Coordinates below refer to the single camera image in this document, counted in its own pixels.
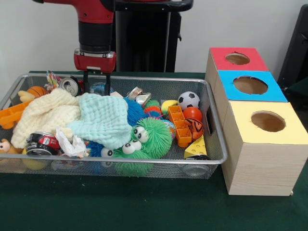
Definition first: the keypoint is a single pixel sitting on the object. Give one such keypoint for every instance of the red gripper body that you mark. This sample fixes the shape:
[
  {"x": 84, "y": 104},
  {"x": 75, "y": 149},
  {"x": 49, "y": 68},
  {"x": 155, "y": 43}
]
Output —
[{"x": 95, "y": 61}]

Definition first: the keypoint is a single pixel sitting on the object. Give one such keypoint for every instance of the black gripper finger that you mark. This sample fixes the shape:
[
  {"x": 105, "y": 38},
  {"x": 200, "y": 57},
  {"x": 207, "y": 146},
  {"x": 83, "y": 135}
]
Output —
[
  {"x": 86, "y": 83},
  {"x": 108, "y": 84}
]

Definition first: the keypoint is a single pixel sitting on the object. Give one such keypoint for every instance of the mint green muslin cloth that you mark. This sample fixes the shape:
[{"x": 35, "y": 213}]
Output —
[{"x": 103, "y": 120}]

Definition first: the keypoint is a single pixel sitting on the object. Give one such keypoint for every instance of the shallow clear mesh bin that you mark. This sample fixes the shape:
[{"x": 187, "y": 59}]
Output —
[{"x": 217, "y": 139}]

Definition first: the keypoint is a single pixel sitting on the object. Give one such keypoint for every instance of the wooden box with three holes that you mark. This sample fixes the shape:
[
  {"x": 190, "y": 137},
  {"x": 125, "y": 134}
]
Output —
[{"x": 260, "y": 168}]

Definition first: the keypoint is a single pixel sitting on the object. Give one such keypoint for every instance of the cream muslin cloth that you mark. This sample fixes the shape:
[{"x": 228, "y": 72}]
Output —
[{"x": 43, "y": 113}]

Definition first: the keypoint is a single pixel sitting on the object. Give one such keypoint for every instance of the large green spiky ball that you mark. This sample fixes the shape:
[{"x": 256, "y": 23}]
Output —
[{"x": 156, "y": 132}]

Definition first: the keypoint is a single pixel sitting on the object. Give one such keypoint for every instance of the red and black soda can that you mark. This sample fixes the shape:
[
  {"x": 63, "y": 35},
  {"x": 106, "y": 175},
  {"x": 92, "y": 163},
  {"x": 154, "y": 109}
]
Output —
[{"x": 45, "y": 143}]

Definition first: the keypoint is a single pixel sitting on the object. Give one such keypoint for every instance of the small green spiky ball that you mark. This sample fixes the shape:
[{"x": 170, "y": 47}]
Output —
[{"x": 129, "y": 163}]

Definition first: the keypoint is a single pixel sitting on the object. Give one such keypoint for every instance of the small soccer ball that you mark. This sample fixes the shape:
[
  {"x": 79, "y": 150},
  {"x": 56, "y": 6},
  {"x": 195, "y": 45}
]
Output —
[{"x": 189, "y": 100}]

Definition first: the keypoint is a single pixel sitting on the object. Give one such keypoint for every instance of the orange toy block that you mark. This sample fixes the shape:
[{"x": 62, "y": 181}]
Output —
[{"x": 180, "y": 125}]

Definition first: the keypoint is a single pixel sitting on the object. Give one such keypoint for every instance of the small red ball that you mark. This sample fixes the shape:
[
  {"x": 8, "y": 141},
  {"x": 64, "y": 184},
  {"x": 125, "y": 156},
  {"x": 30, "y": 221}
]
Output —
[{"x": 193, "y": 113}]

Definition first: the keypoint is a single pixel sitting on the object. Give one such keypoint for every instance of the yellow cheese wedge toy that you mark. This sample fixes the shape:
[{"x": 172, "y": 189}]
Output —
[{"x": 196, "y": 148}]

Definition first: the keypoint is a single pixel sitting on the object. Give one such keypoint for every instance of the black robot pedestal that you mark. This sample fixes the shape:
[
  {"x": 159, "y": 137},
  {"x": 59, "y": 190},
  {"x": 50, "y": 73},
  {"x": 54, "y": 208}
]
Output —
[{"x": 144, "y": 43}]

